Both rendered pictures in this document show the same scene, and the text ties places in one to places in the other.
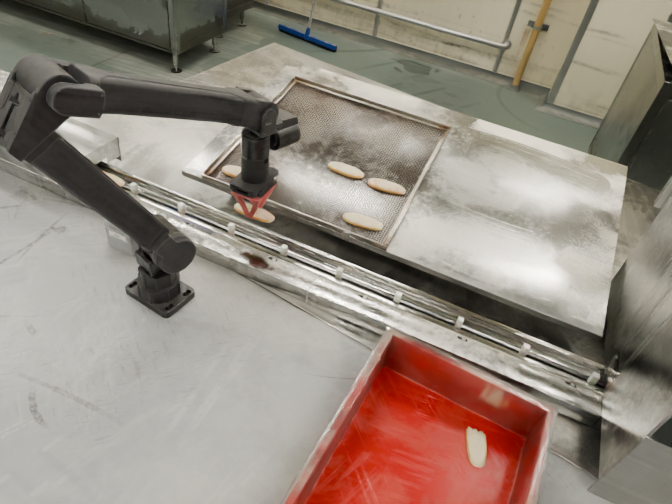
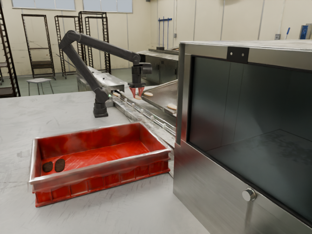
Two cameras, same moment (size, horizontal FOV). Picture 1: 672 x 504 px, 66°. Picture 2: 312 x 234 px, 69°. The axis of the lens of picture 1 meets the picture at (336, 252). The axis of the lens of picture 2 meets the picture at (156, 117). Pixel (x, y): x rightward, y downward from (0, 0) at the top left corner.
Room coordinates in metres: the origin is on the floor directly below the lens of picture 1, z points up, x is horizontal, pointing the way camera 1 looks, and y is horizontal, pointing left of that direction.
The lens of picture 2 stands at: (-0.04, -0.89, 1.32)
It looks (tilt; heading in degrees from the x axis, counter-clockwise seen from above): 20 degrees down; 44
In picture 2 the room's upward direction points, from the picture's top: straight up
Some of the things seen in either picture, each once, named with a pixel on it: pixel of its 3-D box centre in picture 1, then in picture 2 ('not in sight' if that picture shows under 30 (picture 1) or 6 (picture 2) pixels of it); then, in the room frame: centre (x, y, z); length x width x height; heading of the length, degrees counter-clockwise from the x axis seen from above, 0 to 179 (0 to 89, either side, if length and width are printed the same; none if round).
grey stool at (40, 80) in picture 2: not in sight; (41, 91); (1.50, 3.83, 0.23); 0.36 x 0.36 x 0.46; 17
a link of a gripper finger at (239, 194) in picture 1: (252, 197); (135, 90); (0.89, 0.20, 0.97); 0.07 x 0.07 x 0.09; 73
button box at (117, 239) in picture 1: (130, 235); (107, 103); (0.84, 0.47, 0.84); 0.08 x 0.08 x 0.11; 73
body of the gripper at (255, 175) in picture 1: (254, 168); (136, 80); (0.90, 0.20, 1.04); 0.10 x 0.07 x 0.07; 163
